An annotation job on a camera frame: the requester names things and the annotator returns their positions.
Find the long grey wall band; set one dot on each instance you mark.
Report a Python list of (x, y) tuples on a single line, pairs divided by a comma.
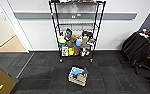
[(31, 16)]

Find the green white round container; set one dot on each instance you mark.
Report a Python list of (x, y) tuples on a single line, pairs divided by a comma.
[(62, 42)]

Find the black chair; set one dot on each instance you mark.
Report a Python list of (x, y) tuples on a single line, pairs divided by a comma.
[(137, 67)]

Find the white door frame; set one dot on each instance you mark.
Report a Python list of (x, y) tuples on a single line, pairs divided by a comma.
[(18, 30)]

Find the black yellow packet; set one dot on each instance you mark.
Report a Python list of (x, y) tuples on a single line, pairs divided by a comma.
[(86, 52)]

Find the blue bottle white cap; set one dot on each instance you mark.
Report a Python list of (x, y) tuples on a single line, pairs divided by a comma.
[(78, 42)]

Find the dark blue plush shark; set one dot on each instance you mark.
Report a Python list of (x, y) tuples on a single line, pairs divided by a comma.
[(84, 71)]

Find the red white printed box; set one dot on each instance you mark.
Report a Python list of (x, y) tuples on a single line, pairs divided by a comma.
[(65, 51)]

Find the dark printed packet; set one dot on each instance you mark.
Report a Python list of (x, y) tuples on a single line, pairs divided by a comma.
[(91, 41)]

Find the small brown cardboard box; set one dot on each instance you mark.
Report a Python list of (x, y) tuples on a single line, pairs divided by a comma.
[(81, 78)]

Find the white wall socket plate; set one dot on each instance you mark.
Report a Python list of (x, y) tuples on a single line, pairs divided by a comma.
[(73, 16), (78, 15)]

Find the small yellow plush toy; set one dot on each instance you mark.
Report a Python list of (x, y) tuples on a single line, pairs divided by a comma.
[(61, 37)]

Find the brown paper box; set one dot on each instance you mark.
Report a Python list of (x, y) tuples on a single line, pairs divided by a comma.
[(85, 40)]

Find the black garment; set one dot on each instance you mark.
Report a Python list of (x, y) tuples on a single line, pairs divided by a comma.
[(134, 46)]

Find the black printed bag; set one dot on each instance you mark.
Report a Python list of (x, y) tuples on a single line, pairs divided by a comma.
[(68, 34)]

